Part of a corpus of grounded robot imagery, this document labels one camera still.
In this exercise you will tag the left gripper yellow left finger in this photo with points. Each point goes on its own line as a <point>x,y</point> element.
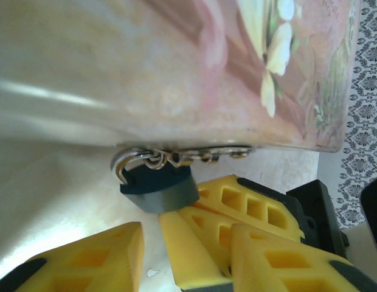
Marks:
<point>85,261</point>

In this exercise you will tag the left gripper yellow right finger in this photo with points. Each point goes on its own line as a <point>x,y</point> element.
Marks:
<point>267,267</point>

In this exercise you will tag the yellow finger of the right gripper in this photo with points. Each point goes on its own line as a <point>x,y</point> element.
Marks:
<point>225,190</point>
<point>191,252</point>

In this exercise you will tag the small blue padlock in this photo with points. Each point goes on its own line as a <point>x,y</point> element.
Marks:
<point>164,191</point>

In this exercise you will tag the pink decorated tin box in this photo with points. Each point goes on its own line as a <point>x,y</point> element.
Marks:
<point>176,76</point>

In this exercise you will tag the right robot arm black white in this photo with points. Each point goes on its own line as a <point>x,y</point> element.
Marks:
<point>374,213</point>

